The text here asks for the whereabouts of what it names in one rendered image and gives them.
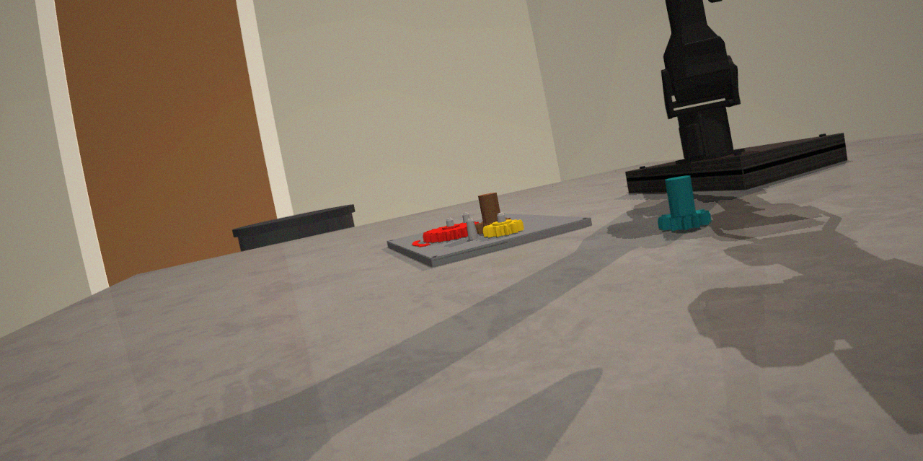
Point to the red gear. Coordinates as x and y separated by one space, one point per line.
446 233

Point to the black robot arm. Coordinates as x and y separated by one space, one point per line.
698 70

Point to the teal gear with tall hub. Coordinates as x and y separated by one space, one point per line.
681 203

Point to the brown gear with tall hub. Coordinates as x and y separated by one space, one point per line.
489 209

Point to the yellow gear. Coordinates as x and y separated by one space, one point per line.
503 228

